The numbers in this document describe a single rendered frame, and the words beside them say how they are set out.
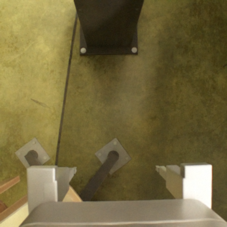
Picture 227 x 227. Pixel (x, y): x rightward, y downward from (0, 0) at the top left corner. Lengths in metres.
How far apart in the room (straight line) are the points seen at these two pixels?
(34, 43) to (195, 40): 0.69
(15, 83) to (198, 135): 0.80
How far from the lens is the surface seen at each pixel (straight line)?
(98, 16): 0.88
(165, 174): 0.16
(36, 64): 1.25
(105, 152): 1.19
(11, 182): 0.48
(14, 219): 0.64
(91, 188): 1.15
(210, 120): 1.27
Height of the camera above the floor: 1.19
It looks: 88 degrees down
